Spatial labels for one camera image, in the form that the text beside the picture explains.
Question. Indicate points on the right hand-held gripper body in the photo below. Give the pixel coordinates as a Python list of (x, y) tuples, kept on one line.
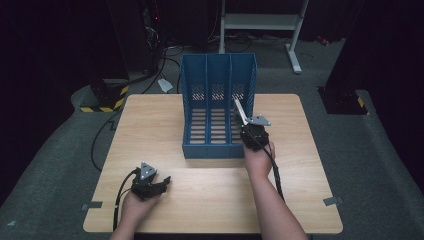
[(256, 133)]

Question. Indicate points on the person's left hand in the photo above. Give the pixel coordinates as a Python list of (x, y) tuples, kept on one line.
[(138, 209)]

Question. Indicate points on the person's right hand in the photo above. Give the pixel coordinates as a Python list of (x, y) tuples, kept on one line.
[(258, 161)]

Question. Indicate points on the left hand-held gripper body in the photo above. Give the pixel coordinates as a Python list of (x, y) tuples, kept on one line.
[(144, 181)]

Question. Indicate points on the white book with green leaf cover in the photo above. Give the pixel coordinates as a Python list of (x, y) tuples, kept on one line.
[(240, 110)]

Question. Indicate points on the blue plastic file rack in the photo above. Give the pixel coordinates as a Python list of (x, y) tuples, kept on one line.
[(213, 80)]

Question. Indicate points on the dark equipment tower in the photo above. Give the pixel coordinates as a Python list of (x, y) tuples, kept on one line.
[(151, 33)]

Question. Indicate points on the white metal stand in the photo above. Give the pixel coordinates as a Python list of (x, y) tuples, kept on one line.
[(260, 21)]

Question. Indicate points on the black yellow striped stand base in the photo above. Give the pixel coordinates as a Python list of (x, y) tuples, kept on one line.
[(110, 100)]

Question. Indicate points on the grey tape piece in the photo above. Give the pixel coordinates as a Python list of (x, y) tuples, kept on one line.
[(332, 201), (92, 205)]

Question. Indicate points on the small red floor object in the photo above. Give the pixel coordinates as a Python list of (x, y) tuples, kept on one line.
[(322, 40)]

